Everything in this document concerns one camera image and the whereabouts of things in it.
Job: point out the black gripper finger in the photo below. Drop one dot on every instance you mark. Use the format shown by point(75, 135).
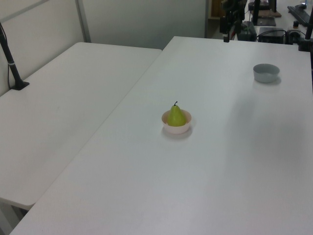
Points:
point(236, 29)
point(226, 38)

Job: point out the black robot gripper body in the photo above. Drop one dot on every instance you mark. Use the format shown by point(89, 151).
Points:
point(233, 7)

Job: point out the green pear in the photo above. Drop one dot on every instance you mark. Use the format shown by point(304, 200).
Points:
point(176, 118)

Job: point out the grey bowl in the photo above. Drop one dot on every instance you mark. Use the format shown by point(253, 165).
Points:
point(266, 73)

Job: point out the pink bowl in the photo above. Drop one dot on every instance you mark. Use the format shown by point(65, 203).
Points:
point(176, 129)

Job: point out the black electronics box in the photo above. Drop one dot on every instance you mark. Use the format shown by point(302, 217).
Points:
point(271, 34)

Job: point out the brown wooden board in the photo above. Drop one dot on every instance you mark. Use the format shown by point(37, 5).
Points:
point(270, 13)

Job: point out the red-topped button box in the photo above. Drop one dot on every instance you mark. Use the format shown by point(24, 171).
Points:
point(294, 33)

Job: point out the black keyboard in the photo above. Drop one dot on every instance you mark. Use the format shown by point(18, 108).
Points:
point(302, 13)

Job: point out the white side table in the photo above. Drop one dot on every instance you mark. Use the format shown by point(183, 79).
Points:
point(61, 110)

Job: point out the black stand with base plate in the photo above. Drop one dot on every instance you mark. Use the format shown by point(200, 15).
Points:
point(265, 22)

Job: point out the black clamped camera pole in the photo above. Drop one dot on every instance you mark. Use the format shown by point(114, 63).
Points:
point(308, 34)

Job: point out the grey partition post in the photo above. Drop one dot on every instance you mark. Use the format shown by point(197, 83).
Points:
point(83, 22)

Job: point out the black camera pole with base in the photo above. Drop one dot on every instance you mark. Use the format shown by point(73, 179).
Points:
point(11, 66)

